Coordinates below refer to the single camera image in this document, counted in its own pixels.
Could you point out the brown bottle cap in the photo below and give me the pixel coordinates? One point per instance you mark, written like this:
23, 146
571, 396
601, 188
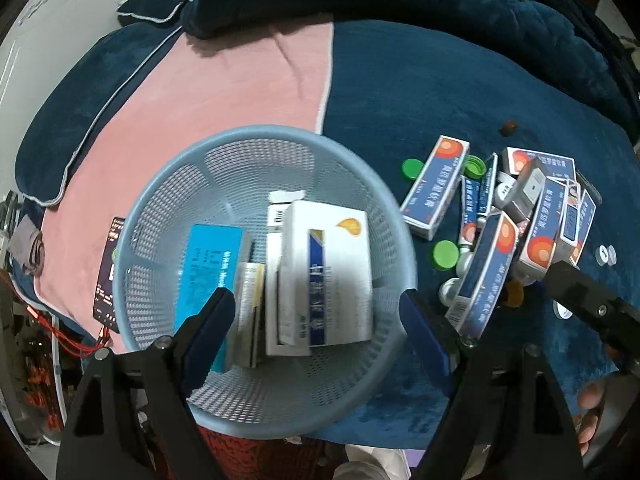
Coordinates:
508, 128

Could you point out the smartphone with purple screen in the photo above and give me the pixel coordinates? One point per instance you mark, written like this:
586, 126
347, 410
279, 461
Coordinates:
103, 303

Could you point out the light blue plastic basket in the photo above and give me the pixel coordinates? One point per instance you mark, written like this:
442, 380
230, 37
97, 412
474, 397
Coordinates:
265, 284

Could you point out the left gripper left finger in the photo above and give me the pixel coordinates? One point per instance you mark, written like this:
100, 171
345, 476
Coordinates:
173, 372

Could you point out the blue ointment box orange circle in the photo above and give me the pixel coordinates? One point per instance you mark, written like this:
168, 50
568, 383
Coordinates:
429, 197

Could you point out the white door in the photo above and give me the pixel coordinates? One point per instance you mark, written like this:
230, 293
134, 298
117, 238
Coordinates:
60, 25

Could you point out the dark blue pillow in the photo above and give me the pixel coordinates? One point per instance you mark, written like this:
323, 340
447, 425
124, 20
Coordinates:
82, 103

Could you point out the white medicine box yellow drop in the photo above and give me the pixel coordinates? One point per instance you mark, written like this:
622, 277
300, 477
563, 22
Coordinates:
324, 277

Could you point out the grey folded cloth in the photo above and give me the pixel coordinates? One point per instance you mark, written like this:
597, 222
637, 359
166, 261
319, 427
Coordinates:
26, 247

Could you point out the dark blue blanket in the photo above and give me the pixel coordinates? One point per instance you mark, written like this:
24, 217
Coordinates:
405, 72

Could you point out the green open bottle cap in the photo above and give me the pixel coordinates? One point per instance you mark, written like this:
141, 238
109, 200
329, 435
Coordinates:
474, 167

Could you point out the person right hand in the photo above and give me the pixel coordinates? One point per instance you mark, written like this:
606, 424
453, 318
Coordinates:
589, 400

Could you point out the pink towel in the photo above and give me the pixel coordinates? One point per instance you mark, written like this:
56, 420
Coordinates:
275, 74

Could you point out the silver grey carton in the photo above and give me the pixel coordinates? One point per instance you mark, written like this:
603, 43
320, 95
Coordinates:
523, 195

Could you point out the green bottle cap lower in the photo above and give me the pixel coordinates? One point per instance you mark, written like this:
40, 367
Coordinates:
445, 255

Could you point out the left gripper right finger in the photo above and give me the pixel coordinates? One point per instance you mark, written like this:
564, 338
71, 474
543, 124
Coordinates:
462, 371

